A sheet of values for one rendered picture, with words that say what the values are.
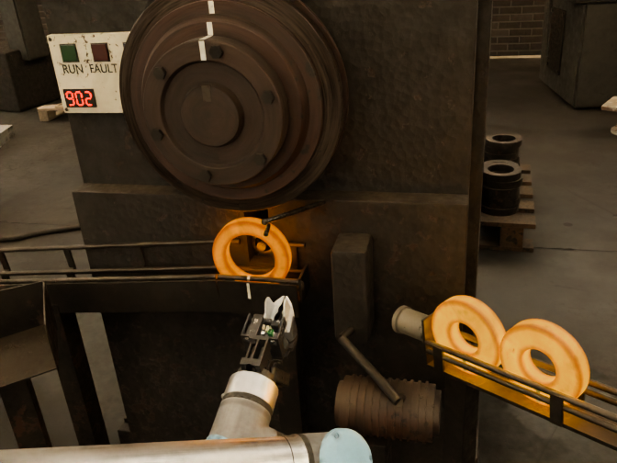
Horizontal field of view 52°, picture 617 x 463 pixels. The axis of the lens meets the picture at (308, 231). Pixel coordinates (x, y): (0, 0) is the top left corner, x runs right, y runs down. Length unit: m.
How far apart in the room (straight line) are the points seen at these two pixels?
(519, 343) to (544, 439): 0.97
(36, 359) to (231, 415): 0.60
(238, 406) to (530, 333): 0.51
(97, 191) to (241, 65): 0.61
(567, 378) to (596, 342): 1.41
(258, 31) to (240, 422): 0.69
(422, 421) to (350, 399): 0.16
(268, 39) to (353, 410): 0.77
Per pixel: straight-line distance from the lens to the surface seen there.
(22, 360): 1.57
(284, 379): 1.24
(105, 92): 1.58
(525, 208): 3.21
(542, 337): 1.15
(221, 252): 1.48
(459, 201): 1.41
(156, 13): 1.33
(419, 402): 1.39
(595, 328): 2.64
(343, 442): 0.97
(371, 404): 1.39
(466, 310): 1.22
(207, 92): 1.22
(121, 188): 1.64
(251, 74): 1.19
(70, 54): 1.60
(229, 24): 1.23
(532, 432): 2.14
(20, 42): 6.71
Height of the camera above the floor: 1.43
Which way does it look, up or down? 26 degrees down
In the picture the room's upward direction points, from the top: 4 degrees counter-clockwise
